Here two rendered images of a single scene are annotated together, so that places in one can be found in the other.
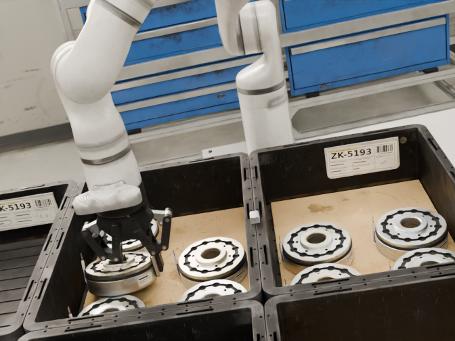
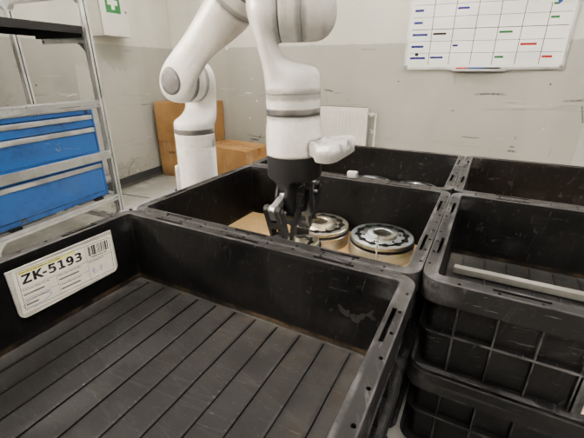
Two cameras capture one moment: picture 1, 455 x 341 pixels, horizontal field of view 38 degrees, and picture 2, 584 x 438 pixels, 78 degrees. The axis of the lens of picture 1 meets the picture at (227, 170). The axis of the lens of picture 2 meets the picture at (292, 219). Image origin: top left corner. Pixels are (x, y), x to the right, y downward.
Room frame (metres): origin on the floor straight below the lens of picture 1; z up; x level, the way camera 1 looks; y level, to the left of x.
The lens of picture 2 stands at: (0.64, 0.61, 1.11)
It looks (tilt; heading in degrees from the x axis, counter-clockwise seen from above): 22 degrees down; 294
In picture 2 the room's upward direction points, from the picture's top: straight up
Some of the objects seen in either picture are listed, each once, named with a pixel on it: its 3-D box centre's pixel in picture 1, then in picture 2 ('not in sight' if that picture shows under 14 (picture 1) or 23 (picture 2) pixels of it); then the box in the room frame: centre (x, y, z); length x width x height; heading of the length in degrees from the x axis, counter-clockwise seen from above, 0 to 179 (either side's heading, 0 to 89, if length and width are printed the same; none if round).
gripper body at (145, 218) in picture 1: (122, 210); (295, 181); (0.84, 0.16, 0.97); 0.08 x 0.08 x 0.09
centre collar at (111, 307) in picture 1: (109, 315); not in sight; (0.74, 0.20, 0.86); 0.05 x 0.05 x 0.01
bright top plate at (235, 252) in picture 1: (211, 257); (319, 224); (0.84, 0.05, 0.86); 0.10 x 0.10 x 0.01
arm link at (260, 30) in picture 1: (256, 49); (191, 99); (1.20, -0.10, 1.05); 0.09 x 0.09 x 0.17; 85
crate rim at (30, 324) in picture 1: (155, 232); (301, 206); (0.84, 0.12, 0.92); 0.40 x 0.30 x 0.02; 176
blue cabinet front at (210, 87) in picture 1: (181, 56); not in sight; (2.72, 0.10, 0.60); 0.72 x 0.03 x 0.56; 92
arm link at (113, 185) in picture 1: (107, 172); (306, 130); (0.82, 0.16, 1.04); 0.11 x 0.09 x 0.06; 176
